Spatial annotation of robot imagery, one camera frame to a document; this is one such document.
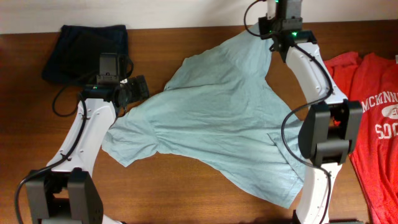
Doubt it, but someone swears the light grey-green t-shirt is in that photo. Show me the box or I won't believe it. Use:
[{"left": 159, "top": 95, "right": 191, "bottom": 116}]
[{"left": 102, "top": 26, "right": 305, "bottom": 208}]

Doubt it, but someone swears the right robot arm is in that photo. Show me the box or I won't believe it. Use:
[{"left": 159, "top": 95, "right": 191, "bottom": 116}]
[{"left": 259, "top": 0, "right": 363, "bottom": 224}]

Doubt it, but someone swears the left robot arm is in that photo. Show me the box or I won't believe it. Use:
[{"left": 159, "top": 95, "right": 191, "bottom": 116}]
[{"left": 14, "top": 53, "right": 149, "bottom": 224}]

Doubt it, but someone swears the folded navy blue garment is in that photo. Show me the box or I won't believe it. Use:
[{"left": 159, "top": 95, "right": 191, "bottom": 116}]
[{"left": 42, "top": 25, "right": 129, "bottom": 84}]

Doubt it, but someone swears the red printed t-shirt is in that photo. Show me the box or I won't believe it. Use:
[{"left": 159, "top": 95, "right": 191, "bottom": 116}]
[{"left": 325, "top": 52, "right": 397, "bottom": 223}]

